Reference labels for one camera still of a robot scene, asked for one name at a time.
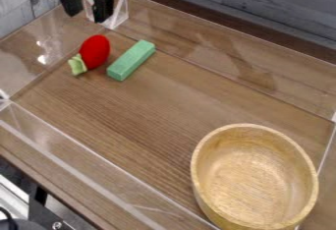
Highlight red plush strawberry toy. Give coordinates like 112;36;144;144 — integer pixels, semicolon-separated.
68;34;111;76

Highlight green rectangular block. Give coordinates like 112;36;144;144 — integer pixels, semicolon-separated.
107;40;156;82

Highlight clear acrylic tray walls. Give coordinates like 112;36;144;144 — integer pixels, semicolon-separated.
0;0;336;230

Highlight light wooden bowl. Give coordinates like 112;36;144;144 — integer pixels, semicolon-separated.
191;124;319;230

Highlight black metal equipment base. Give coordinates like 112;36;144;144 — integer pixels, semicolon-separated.
0;177;75;230

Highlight black cable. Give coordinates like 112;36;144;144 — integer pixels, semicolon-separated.
0;207;19;230

